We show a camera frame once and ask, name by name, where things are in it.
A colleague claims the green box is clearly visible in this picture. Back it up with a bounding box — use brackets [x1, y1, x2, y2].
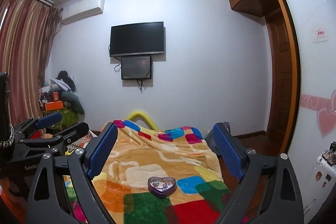
[43, 107, 78, 131]

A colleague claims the orange box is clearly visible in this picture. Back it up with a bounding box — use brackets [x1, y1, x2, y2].
[45, 101, 64, 111]

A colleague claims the white suitcase with stickers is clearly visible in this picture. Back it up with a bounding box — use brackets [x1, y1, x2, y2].
[302, 142, 335, 223]

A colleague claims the dark clothes pile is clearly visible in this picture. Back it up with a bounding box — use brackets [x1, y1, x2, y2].
[39, 71, 85, 116]

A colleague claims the yellow pillow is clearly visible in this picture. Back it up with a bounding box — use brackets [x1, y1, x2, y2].
[127, 110, 158, 131]

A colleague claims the colourful plush blanket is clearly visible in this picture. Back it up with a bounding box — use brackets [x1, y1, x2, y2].
[63, 119, 250, 224]

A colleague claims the striped red curtain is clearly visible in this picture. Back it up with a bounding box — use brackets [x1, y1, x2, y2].
[1, 0, 61, 125]

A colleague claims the purple heart-shaped tin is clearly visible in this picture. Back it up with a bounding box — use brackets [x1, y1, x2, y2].
[147, 176, 177, 199]

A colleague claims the white air conditioner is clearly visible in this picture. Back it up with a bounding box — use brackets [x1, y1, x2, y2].
[62, 0, 104, 25]

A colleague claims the brown wooden door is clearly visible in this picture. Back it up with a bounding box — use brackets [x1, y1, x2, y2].
[266, 9, 292, 155]

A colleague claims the white wardrobe sliding door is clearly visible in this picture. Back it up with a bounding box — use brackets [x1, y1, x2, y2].
[273, 0, 336, 224]

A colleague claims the small wall monitor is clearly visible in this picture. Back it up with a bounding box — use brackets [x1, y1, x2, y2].
[121, 56, 152, 80]

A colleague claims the black wall television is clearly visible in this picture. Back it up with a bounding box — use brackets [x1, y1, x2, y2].
[109, 22, 165, 57]

